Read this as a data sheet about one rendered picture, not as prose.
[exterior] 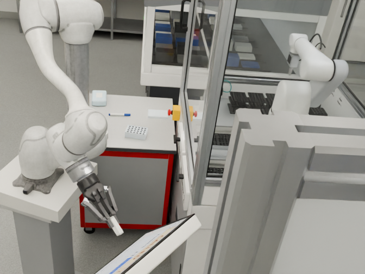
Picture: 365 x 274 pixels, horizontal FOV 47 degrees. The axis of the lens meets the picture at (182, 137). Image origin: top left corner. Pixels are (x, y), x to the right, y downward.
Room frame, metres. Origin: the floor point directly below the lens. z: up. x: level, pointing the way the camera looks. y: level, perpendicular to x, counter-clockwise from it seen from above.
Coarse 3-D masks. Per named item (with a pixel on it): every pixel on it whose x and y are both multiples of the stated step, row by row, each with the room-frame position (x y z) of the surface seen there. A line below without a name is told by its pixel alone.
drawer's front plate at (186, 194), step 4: (184, 156) 1.70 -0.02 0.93; (184, 160) 1.67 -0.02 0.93; (184, 164) 1.64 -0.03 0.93; (184, 168) 1.61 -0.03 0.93; (180, 172) 1.70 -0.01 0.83; (184, 172) 1.57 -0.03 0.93; (184, 176) 1.55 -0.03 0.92; (184, 180) 1.53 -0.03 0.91; (184, 184) 1.51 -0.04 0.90; (188, 184) 1.49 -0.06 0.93; (184, 188) 1.50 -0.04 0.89; (188, 188) 1.46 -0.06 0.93; (184, 192) 1.48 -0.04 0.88; (188, 192) 1.43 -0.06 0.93; (184, 196) 1.46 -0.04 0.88; (188, 196) 1.43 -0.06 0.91; (184, 200) 1.45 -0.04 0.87; (188, 200) 1.43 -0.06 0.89; (184, 204) 1.43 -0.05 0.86; (184, 208) 1.43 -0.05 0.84
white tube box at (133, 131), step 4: (128, 124) 2.13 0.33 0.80; (128, 128) 2.09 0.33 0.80; (132, 128) 2.11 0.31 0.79; (136, 128) 2.10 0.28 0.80; (140, 128) 2.11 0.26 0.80; (144, 128) 2.12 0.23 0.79; (128, 132) 2.05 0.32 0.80; (132, 132) 2.06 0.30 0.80; (136, 132) 2.06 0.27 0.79; (140, 132) 2.07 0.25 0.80; (144, 132) 2.08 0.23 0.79; (128, 136) 2.05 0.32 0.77; (132, 136) 2.05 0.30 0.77; (136, 136) 2.05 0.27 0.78; (140, 136) 2.04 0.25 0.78; (144, 136) 2.04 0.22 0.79
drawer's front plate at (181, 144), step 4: (180, 124) 2.00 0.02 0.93; (180, 128) 1.96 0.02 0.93; (180, 132) 1.92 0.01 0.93; (180, 136) 1.88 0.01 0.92; (180, 140) 1.86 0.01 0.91; (180, 144) 1.84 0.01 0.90; (184, 144) 1.81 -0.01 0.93; (180, 148) 1.82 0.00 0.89; (184, 148) 1.77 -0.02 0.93; (180, 152) 1.80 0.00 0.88; (184, 152) 1.74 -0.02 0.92; (180, 160) 1.76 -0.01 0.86; (180, 164) 1.74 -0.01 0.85
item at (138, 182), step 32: (128, 96) 2.55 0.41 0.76; (160, 128) 2.19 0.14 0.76; (96, 160) 1.94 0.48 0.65; (128, 160) 1.96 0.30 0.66; (160, 160) 1.98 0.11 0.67; (128, 192) 1.96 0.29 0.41; (160, 192) 1.99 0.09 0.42; (96, 224) 1.93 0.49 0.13; (128, 224) 1.96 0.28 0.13; (160, 224) 1.99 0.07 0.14
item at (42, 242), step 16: (16, 224) 1.43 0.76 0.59; (32, 224) 1.41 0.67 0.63; (48, 224) 1.39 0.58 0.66; (64, 224) 1.51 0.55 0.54; (32, 240) 1.41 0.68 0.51; (48, 240) 1.39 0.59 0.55; (64, 240) 1.50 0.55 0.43; (32, 256) 1.42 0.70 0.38; (48, 256) 1.39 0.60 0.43; (64, 256) 1.49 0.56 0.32; (32, 272) 1.42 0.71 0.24; (48, 272) 1.40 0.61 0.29; (64, 272) 1.48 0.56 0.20; (80, 272) 1.63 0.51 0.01
